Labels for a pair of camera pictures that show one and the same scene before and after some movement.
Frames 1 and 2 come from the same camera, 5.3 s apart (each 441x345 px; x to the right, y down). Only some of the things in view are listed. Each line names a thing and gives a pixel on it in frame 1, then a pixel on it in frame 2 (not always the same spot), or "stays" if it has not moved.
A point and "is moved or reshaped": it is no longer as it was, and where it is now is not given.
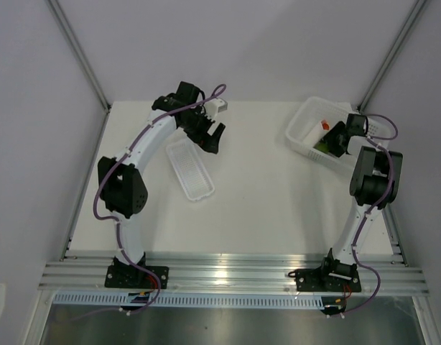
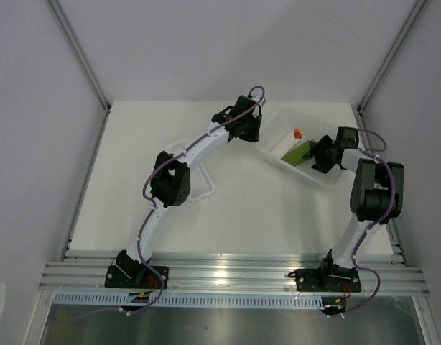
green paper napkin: [323, 146] is moved or reshaped
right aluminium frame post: [392, 52] stays
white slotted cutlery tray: [190, 169] stays
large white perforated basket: [317, 110] → [313, 123]
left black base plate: [133, 277] stays
